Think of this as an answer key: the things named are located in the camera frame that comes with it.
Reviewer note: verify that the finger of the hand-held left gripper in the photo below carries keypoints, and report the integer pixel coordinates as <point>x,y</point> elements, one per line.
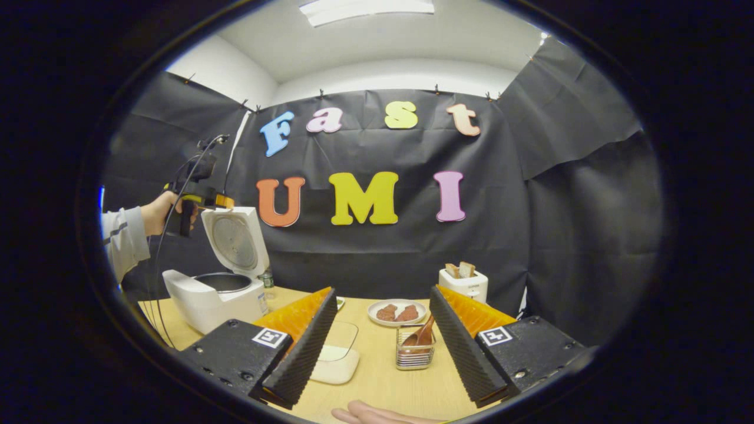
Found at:
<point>224,201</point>

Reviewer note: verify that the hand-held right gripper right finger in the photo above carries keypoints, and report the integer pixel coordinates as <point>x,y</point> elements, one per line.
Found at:
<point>465,353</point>

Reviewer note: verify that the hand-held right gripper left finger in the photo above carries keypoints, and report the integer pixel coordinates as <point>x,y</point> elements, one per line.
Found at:
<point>306,353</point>

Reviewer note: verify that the clear rice container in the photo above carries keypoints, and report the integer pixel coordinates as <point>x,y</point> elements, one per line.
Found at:
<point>339,365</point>

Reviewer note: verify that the white rice cooker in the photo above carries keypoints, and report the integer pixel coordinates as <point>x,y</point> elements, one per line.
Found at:
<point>206,309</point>

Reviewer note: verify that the white toaster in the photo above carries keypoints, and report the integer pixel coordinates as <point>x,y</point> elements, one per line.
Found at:
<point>468,288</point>

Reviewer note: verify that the brown meat piece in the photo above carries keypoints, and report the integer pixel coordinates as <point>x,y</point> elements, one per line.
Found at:
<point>407,314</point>
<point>386,313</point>

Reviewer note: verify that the clear water bottle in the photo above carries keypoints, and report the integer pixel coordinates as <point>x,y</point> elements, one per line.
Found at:
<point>269,285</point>

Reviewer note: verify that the white round plate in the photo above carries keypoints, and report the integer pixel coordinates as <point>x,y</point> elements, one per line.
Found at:
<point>372,312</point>

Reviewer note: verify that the toasted bread slice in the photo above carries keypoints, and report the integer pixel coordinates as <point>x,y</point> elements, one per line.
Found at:
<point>466,269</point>
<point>452,271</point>

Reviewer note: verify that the black backdrop cloth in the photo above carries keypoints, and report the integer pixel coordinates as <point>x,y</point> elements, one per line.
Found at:
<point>383,259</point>

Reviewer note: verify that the long ceiling light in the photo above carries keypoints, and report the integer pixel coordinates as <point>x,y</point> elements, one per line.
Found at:
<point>365,10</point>

